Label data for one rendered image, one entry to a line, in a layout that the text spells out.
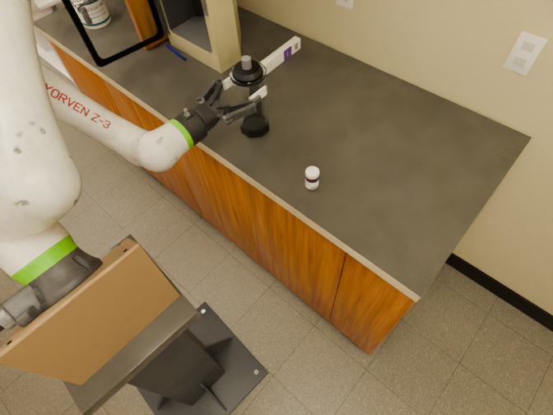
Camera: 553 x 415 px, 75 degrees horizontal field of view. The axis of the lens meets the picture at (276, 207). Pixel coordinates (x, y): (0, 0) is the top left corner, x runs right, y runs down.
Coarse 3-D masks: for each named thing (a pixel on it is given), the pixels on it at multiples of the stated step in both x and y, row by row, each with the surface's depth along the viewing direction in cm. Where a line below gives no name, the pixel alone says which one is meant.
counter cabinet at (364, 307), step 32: (64, 64) 191; (96, 96) 189; (192, 160) 150; (192, 192) 184; (224, 192) 149; (256, 192) 125; (224, 224) 182; (256, 224) 147; (288, 224) 124; (256, 256) 181; (288, 256) 146; (320, 256) 123; (320, 288) 145; (352, 288) 122; (384, 288) 106; (352, 320) 144; (384, 320) 122
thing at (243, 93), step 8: (264, 72) 104; (256, 80) 102; (240, 88) 105; (248, 88) 104; (256, 88) 105; (240, 96) 108; (248, 96) 107; (264, 96) 111; (264, 104) 113; (256, 112) 112; (264, 112) 115; (240, 120) 119; (248, 120) 115; (256, 120) 115; (264, 120) 117; (248, 128) 118; (256, 128) 118
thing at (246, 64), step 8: (248, 56) 102; (240, 64) 105; (248, 64) 102; (256, 64) 104; (232, 72) 104; (240, 72) 102; (248, 72) 102; (256, 72) 102; (240, 80) 103; (248, 80) 102
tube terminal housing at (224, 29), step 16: (208, 0) 118; (224, 0) 123; (224, 16) 127; (208, 32) 129; (224, 32) 131; (240, 32) 154; (192, 48) 144; (224, 48) 135; (240, 48) 148; (208, 64) 143; (224, 64) 140
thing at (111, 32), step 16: (80, 0) 121; (96, 0) 124; (112, 0) 127; (128, 0) 131; (144, 0) 134; (80, 16) 124; (96, 16) 127; (112, 16) 130; (128, 16) 134; (144, 16) 138; (96, 32) 130; (112, 32) 134; (128, 32) 138; (144, 32) 142; (96, 48) 134; (112, 48) 137
